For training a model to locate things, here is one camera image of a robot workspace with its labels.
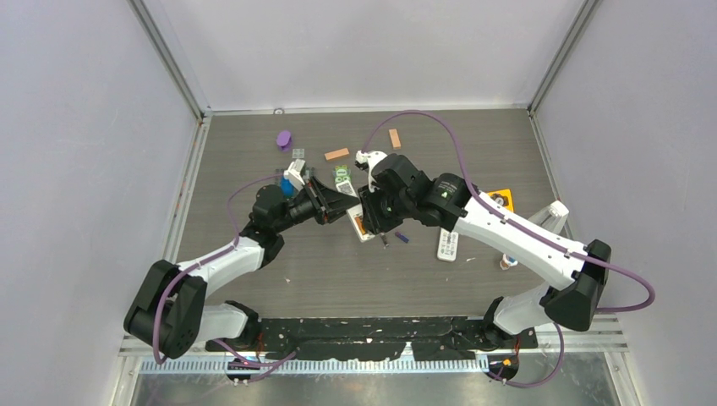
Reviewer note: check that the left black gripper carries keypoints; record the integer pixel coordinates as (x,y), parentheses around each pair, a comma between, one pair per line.
(325,202)

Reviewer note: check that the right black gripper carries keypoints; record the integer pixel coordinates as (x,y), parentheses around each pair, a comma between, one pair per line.
(373,219)

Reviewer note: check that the white remote control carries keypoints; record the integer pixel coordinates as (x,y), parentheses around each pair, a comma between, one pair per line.
(447,246)
(347,188)

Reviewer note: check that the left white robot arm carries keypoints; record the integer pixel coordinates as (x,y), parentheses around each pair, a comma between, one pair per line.
(169,312)

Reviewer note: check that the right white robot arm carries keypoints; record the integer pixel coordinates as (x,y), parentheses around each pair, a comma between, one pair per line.
(574,274)

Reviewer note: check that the green owl toy block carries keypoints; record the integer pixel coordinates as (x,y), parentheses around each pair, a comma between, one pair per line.
(342,173)

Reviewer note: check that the purple blue AAA battery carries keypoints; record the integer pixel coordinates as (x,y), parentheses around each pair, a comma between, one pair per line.
(402,237)

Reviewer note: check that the grey lego baseplate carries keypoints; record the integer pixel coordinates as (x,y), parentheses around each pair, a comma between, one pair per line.
(308,172)

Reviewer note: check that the blue lego brick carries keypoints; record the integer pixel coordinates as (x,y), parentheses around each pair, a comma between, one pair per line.
(287,188)

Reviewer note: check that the orange wooden block left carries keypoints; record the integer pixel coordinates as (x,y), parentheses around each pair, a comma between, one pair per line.
(337,154)

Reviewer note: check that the orange wooden block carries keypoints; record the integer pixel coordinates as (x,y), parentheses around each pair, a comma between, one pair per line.
(395,139)
(337,154)

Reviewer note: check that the orange wooden block right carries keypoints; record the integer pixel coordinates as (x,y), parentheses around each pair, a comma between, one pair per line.
(395,139)

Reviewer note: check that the purple plastic piece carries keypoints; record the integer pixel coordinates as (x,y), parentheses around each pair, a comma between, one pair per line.
(284,140)

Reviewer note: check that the small glue bottle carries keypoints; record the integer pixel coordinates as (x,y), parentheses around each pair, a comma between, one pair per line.
(507,262)

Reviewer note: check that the white metronome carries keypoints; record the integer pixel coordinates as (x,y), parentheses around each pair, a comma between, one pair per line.
(552,217)

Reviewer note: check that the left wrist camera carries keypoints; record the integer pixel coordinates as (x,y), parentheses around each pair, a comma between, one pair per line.
(294,174)

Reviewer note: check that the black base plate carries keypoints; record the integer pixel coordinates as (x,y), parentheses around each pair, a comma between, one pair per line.
(384,338)

